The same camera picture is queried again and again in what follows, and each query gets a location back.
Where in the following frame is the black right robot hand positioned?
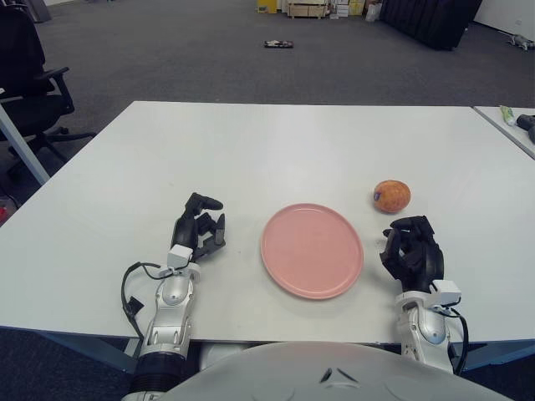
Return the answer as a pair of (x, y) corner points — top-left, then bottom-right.
(378, 215), (446, 293)

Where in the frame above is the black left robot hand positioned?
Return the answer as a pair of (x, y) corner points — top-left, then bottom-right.
(170, 191), (227, 265)

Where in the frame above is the red yellow apple with sticker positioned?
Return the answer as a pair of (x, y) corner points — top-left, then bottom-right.
(371, 179), (412, 215)

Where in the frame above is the pink round plate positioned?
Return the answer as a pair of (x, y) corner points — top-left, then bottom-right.
(260, 202), (364, 301)

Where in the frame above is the black grey tool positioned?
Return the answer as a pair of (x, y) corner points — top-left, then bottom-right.
(516, 113), (535, 145)

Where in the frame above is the white grey robot torso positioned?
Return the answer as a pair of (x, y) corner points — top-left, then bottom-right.
(160, 340), (507, 401)

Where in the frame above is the light grey slanted desk leg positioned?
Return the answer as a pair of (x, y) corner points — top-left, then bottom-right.
(0, 102), (51, 187)

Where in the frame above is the black office chair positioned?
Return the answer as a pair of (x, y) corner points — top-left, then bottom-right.
(0, 6), (97, 176)

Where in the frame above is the grey object on floor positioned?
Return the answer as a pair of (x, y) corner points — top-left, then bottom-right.
(507, 33), (534, 51)

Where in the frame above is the black cabinet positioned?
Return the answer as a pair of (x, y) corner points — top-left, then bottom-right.
(379, 0), (484, 52)

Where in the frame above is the wooden crate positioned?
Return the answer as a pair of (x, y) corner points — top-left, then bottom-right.
(286, 1), (327, 18)

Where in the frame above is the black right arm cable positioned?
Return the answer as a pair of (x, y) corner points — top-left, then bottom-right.
(434, 307), (470, 375)

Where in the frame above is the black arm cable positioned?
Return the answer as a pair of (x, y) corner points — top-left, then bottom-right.
(120, 261), (185, 339)
(434, 307), (470, 375)

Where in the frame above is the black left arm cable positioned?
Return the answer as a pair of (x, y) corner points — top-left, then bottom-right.
(120, 261), (185, 339)

